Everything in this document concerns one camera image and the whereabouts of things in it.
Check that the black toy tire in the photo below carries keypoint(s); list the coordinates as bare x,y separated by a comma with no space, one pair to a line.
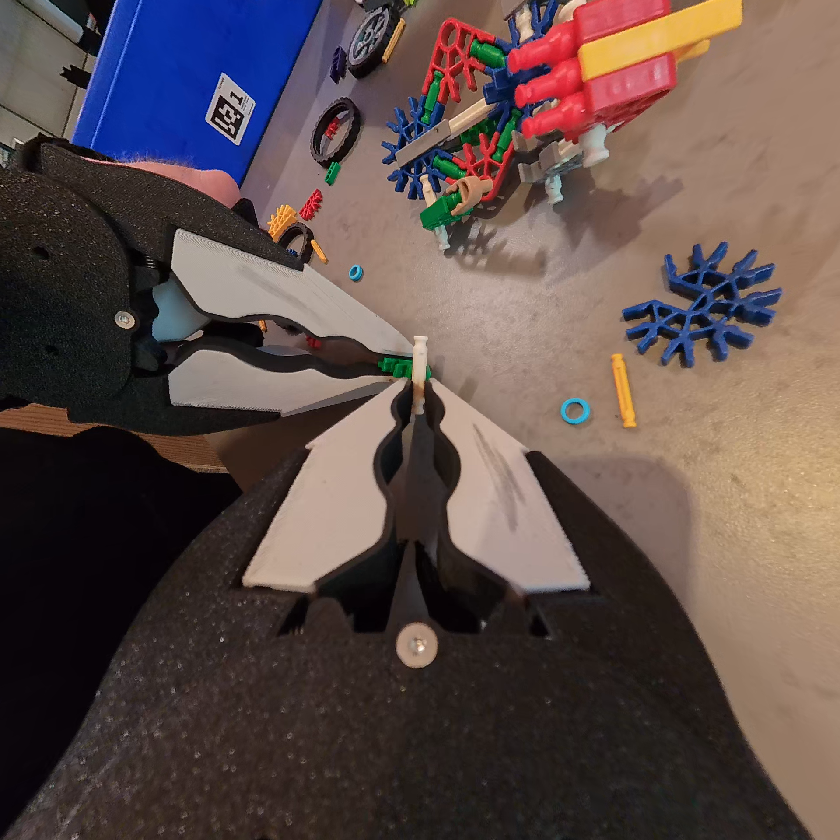
316,131
305,236
370,40

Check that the small purple rod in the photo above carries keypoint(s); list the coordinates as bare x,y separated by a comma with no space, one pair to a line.
337,62

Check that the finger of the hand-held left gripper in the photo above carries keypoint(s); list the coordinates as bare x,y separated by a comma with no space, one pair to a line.
250,383
263,282

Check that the small green plastic piece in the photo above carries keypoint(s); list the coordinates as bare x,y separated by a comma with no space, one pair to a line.
332,172

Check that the short white rod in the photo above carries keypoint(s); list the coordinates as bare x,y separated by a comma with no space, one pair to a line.
420,361

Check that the colourful toy construction model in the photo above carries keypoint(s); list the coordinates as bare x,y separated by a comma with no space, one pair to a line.
578,79

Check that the red fan-shaped connector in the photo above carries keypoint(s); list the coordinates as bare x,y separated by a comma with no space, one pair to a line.
311,205
337,131

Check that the blue snowflake connector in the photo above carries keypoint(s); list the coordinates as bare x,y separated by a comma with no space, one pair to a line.
702,305

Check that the person's left hand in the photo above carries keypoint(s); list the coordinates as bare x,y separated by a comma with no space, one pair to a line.
190,180

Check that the brown wooden box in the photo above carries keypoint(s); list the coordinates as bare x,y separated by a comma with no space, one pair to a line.
131,453

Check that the blue plastic bin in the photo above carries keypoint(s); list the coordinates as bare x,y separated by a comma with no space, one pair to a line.
158,66

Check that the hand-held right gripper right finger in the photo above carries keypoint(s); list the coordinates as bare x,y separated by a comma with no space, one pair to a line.
512,512

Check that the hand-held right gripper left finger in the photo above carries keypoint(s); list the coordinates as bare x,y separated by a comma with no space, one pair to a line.
328,519

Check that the yellow toothed connector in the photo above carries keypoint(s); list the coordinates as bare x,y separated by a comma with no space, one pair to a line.
280,221

